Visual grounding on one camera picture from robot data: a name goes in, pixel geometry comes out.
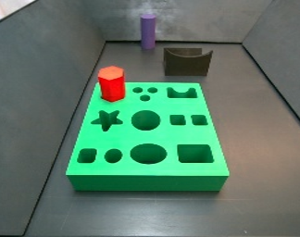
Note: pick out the purple cylinder block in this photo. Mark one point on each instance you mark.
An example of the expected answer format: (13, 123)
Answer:
(147, 26)

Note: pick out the green shape sorter board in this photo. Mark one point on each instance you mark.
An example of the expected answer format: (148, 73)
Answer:
(150, 142)

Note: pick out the red hexagonal prism block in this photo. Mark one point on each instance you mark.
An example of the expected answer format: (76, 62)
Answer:
(111, 82)

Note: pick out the dark concave block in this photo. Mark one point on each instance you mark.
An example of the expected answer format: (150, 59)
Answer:
(186, 62)

